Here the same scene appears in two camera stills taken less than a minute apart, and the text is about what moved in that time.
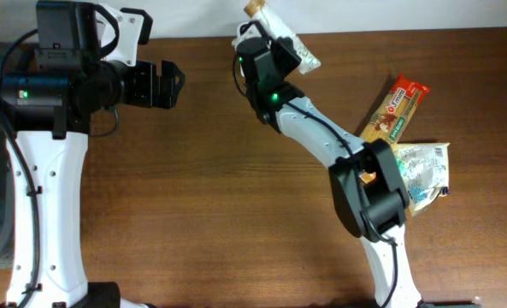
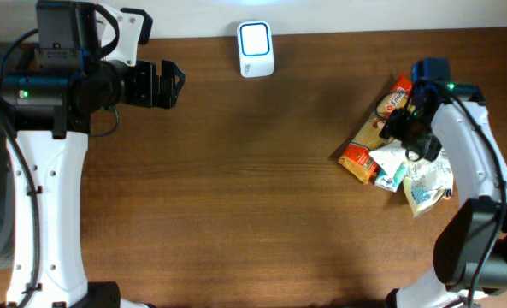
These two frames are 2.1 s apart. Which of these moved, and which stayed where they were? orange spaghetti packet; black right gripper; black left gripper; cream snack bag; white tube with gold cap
Moved: white tube with gold cap; black right gripper
Stayed: orange spaghetti packet; black left gripper; cream snack bag
